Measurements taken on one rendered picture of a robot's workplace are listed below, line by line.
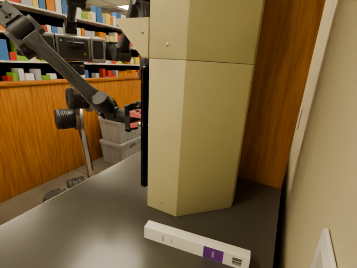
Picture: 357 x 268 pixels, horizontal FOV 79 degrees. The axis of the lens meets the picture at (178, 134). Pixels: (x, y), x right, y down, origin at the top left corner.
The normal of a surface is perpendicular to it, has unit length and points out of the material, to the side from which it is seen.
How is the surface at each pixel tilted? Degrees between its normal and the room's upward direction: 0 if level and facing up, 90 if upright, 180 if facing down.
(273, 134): 90
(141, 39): 90
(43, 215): 0
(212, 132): 90
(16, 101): 90
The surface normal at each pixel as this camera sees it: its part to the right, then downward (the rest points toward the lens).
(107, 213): 0.06, -0.95
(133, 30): -0.46, 0.25
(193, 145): 0.30, 0.32
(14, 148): 0.89, 0.19
